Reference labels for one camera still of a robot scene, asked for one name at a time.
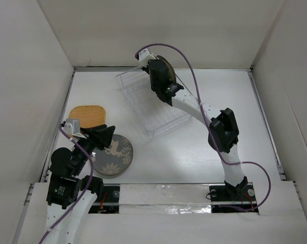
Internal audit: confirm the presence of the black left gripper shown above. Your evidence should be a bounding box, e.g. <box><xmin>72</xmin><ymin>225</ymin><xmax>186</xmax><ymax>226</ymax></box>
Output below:
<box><xmin>72</xmin><ymin>123</ymin><xmax>115</xmax><ymax>174</ymax></box>

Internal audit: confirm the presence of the cream plate with brown rim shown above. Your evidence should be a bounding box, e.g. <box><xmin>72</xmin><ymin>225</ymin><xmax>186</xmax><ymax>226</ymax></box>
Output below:
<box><xmin>157</xmin><ymin>55</ymin><xmax>177</xmax><ymax>82</ymax></box>

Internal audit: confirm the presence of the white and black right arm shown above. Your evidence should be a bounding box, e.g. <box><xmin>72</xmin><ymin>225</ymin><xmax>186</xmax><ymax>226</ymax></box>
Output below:
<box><xmin>146</xmin><ymin>59</ymin><xmax>248</xmax><ymax>201</ymax></box>

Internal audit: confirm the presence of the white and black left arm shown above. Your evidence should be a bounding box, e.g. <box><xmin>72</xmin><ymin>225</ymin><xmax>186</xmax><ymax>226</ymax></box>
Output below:
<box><xmin>39</xmin><ymin>121</ymin><xmax>116</xmax><ymax>243</ymax></box>

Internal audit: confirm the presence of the orange woven square plate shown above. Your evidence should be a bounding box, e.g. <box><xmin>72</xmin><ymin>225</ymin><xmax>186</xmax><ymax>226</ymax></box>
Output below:
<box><xmin>68</xmin><ymin>105</ymin><xmax>106</xmax><ymax>128</ymax></box>

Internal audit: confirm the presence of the grey reindeer round plate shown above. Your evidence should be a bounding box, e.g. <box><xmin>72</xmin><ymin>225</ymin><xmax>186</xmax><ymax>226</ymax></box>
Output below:
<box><xmin>92</xmin><ymin>134</ymin><xmax>134</xmax><ymax>176</ymax></box>

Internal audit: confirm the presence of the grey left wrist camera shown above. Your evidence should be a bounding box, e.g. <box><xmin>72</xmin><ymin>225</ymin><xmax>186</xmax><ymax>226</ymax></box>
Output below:
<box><xmin>63</xmin><ymin>118</ymin><xmax>80</xmax><ymax>136</ymax></box>

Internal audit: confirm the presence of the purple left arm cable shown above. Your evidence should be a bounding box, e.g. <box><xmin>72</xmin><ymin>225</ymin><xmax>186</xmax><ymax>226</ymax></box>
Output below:
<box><xmin>38</xmin><ymin>124</ymin><xmax>95</xmax><ymax>244</ymax></box>

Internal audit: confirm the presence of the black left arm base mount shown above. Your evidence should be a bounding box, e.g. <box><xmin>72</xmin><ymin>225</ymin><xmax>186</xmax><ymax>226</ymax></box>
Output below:
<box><xmin>88</xmin><ymin>184</ymin><xmax>120</xmax><ymax>214</ymax></box>

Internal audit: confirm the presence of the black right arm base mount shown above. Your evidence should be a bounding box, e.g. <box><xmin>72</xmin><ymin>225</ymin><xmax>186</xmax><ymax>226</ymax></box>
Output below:
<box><xmin>206</xmin><ymin>184</ymin><xmax>259</xmax><ymax>214</ymax></box>

